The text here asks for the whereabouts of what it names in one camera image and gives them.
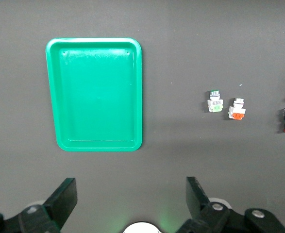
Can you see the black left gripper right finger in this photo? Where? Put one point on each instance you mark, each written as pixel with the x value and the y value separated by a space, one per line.
pixel 198 204

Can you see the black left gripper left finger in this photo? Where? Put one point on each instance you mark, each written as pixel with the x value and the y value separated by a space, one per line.
pixel 59 204

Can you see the white button orange contact block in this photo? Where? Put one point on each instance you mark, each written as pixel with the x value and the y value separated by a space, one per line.
pixel 237 111

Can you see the white button green contact block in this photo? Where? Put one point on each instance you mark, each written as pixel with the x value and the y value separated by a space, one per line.
pixel 215 103

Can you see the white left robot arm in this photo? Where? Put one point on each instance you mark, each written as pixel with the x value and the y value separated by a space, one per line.
pixel 141 229

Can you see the green plastic tray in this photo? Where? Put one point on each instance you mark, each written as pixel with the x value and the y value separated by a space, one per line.
pixel 96 97

